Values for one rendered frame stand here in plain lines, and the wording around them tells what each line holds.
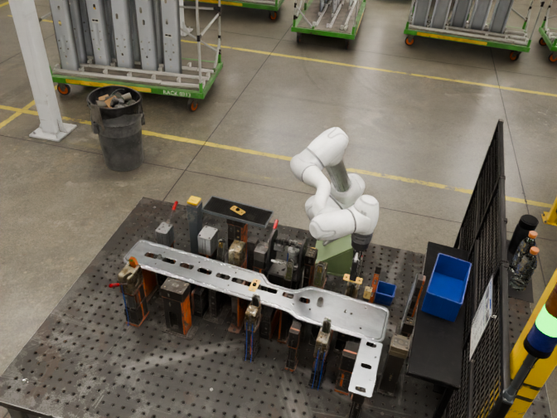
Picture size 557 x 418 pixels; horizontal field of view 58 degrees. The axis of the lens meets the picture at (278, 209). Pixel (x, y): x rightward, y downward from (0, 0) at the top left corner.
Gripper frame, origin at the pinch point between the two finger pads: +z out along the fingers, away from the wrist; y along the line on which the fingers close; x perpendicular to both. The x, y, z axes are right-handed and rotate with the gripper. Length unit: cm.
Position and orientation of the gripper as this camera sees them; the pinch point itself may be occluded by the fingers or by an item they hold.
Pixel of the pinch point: (354, 272)
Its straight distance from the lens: 231.1
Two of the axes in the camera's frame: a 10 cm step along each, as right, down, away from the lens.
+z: -0.5, 7.9, 6.2
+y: -3.2, 5.7, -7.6
